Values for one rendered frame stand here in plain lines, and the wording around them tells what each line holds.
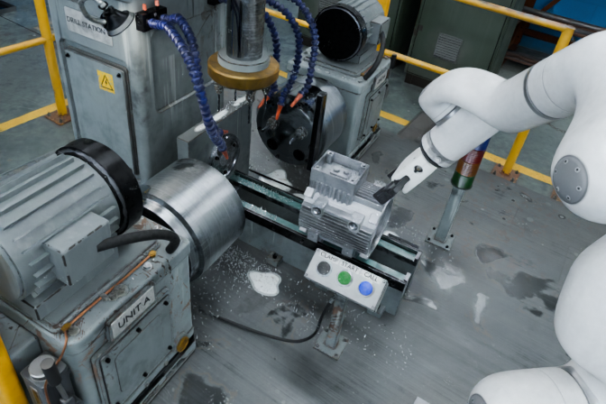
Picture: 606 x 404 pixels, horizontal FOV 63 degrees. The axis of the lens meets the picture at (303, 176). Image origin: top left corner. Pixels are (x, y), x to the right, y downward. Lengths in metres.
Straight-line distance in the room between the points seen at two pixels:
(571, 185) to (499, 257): 1.12
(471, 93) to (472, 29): 3.33
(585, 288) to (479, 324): 0.80
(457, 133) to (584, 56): 0.36
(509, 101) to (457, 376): 0.75
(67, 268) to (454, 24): 3.78
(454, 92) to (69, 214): 0.66
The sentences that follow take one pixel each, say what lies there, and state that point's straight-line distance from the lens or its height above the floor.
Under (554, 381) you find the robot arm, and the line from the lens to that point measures 0.84.
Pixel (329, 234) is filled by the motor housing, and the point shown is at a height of 1.00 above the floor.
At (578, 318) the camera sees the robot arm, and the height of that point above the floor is 1.40.
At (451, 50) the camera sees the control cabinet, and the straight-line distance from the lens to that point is 4.31.
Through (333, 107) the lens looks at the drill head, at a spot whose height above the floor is 1.12.
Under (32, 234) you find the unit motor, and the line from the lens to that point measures 0.82.
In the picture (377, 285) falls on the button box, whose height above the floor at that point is 1.07.
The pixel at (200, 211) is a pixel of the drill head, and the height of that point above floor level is 1.13.
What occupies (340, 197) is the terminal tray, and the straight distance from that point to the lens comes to 1.25.
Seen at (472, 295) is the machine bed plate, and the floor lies 0.80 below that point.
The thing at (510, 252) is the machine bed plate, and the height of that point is 0.80.
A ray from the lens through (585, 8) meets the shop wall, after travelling 6.00.
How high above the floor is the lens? 1.86
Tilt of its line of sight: 37 degrees down
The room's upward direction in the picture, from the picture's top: 8 degrees clockwise
